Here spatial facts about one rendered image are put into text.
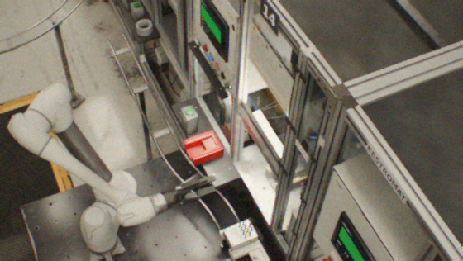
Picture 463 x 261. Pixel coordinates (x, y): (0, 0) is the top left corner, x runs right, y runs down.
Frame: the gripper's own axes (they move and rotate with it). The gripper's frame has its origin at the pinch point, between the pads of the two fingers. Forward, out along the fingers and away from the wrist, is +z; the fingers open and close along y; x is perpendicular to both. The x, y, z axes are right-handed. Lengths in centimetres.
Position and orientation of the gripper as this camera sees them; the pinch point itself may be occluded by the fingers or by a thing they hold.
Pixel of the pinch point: (208, 185)
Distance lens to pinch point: 254.2
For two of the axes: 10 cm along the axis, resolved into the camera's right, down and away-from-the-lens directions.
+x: -4.3, -7.3, 5.4
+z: 9.0, -3.3, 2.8
